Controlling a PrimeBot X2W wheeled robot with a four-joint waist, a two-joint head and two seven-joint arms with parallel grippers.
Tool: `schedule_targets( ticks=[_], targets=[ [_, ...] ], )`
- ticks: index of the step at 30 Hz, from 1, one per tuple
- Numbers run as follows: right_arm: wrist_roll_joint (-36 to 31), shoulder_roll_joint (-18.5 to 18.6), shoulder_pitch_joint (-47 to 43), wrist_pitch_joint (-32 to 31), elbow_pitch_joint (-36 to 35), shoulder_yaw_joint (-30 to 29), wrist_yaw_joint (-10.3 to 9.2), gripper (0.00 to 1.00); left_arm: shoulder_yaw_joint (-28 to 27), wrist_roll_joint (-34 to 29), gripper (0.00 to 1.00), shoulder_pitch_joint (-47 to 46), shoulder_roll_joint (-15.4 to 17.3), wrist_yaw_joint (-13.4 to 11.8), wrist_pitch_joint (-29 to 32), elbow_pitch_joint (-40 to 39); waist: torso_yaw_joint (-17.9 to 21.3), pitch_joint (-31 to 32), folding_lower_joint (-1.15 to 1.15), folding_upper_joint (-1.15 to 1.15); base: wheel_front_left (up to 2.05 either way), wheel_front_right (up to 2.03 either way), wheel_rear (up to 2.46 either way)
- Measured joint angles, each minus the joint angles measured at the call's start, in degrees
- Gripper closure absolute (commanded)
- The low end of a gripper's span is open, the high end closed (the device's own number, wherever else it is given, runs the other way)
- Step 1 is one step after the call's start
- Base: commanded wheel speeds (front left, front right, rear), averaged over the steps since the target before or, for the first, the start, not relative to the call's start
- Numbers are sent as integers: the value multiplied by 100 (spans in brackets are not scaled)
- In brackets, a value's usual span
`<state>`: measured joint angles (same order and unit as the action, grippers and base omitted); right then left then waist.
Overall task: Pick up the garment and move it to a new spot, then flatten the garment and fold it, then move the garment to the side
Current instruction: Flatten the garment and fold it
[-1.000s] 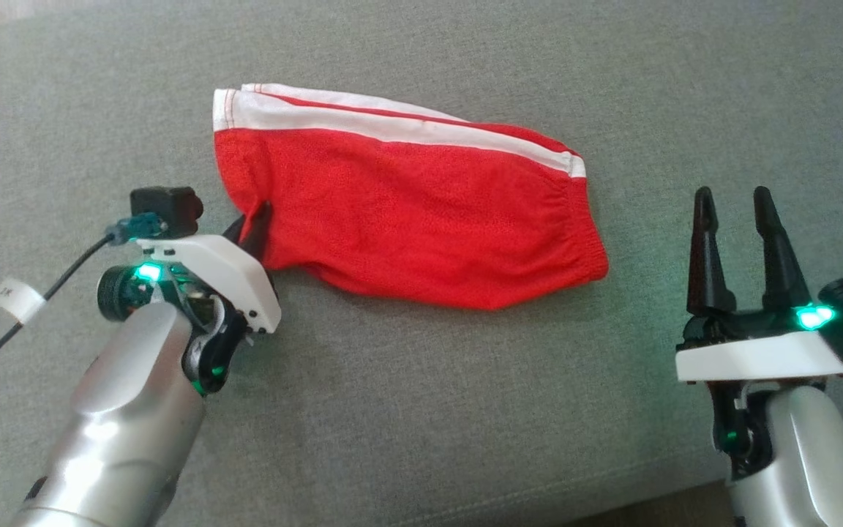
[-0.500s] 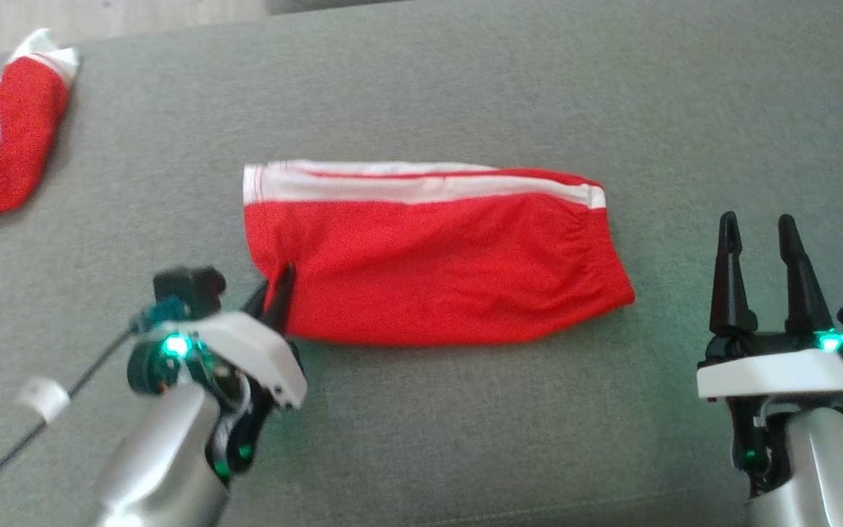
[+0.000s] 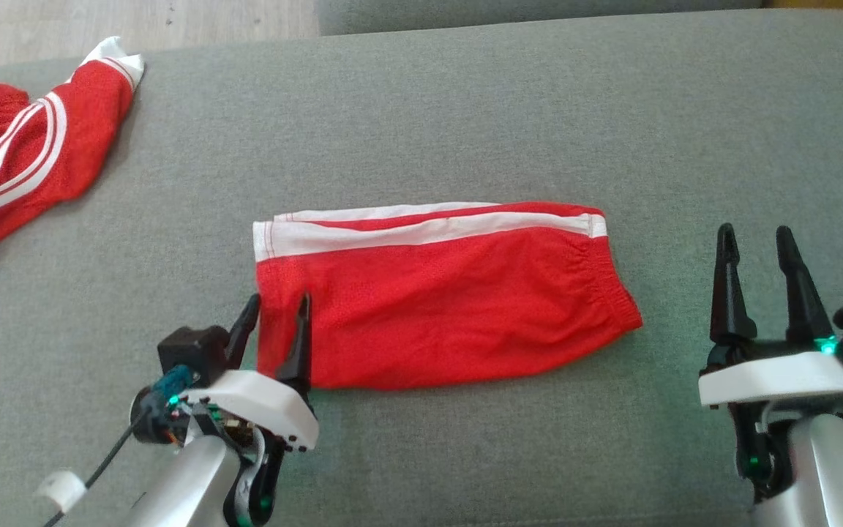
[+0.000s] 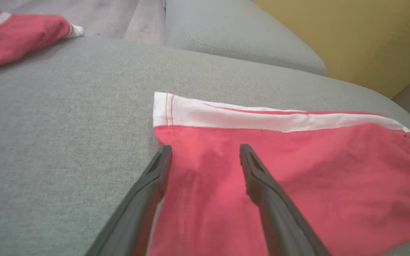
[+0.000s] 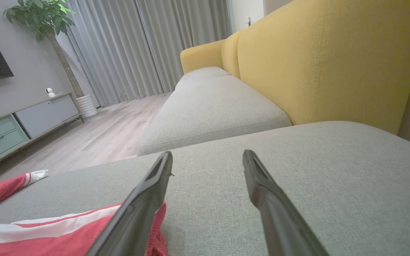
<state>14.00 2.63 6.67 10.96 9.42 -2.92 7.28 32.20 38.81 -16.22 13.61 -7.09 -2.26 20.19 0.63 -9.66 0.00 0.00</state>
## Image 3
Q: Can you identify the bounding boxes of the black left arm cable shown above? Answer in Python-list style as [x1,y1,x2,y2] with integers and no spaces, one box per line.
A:
[41,410,153,527]

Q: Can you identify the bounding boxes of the large yellow sofa back cushion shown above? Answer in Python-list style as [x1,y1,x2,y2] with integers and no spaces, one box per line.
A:
[767,0,843,19]

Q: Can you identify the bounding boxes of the grey sofa seat cushion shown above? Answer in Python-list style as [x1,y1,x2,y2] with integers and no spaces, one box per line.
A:
[315,0,768,36]

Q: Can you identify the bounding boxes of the red white jersey shirt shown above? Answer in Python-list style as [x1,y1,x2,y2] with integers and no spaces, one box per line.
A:
[0,37,146,263]

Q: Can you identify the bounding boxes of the red white-striped shorts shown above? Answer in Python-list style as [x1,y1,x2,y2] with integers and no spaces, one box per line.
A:
[252,201,644,391]

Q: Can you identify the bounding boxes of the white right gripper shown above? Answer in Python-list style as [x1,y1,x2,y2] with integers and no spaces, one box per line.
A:
[697,223,843,415]

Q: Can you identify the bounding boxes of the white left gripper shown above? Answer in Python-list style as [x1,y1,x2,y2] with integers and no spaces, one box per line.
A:
[183,293,321,450]

